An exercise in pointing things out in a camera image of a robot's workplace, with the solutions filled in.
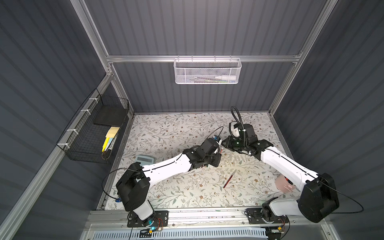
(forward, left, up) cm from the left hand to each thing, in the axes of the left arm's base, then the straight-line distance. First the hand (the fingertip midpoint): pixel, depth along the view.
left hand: (222, 160), depth 78 cm
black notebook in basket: (+18, +58, +16) cm, 63 cm away
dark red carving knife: (-5, -6, -15) cm, 17 cm away
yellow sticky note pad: (+7, +55, +14) cm, 58 cm away
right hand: (+9, -2, +3) cm, 10 cm away
